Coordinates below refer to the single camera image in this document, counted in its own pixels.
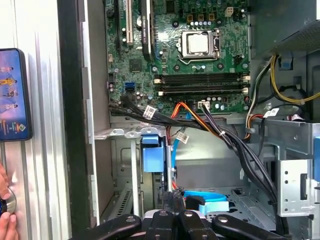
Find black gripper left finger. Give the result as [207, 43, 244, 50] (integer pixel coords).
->
[74, 191, 178, 240]

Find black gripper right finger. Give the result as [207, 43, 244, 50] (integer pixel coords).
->
[174, 188, 288, 240]

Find hard disk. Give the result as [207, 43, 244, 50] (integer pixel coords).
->
[140, 134, 176, 201]

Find round black tool blue ring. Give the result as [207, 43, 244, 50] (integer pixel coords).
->
[0, 191, 18, 216]

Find silver disk bay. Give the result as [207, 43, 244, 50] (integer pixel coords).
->
[94, 126, 276, 226]

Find person hand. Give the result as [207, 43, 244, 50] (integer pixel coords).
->
[0, 162, 20, 240]

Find silver optical drive cage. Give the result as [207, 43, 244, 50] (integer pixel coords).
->
[252, 119, 320, 218]

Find blue drive cage latch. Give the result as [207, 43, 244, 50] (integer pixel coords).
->
[306, 134, 320, 201]

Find black PC case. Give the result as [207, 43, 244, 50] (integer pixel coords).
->
[57, 0, 320, 240]

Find silver CPU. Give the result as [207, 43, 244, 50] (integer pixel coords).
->
[187, 33, 210, 55]

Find CPU socket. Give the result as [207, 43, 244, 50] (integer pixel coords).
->
[178, 28, 222, 61]

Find small blue clip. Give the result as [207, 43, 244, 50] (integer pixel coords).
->
[279, 53, 293, 70]

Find black smartphone colourful screen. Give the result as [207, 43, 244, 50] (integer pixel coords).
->
[0, 48, 34, 142]

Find green motherboard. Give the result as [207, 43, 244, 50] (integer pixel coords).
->
[106, 0, 252, 116]

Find black graphics card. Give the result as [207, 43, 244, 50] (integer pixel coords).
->
[139, 0, 155, 62]

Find black expansion slot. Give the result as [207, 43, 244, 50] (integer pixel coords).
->
[116, 0, 122, 56]

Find white expansion slot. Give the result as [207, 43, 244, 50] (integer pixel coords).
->
[126, 0, 133, 47]

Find grey power supply unit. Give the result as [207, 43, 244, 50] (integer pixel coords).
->
[249, 0, 320, 61]

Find blue SATA wire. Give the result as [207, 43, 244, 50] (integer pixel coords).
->
[171, 111, 230, 215]

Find black wire bundle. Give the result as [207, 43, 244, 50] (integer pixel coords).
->
[108, 96, 278, 208]

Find orange red wires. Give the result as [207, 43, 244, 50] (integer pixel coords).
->
[171, 101, 221, 137]

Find grey power supply wire bundle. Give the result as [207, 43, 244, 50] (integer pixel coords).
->
[244, 54, 278, 143]

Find yellow wire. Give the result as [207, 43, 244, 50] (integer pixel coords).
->
[269, 54, 320, 106]

